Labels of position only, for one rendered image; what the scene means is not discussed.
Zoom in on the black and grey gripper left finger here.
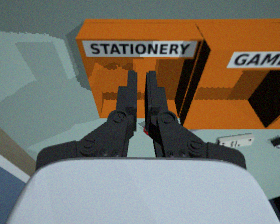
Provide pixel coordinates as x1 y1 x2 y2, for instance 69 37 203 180
35 70 137 171

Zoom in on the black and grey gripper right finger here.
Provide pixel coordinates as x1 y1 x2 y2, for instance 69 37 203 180
144 71 247 170

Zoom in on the orange bin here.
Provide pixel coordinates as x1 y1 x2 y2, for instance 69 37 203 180
76 19 280 129

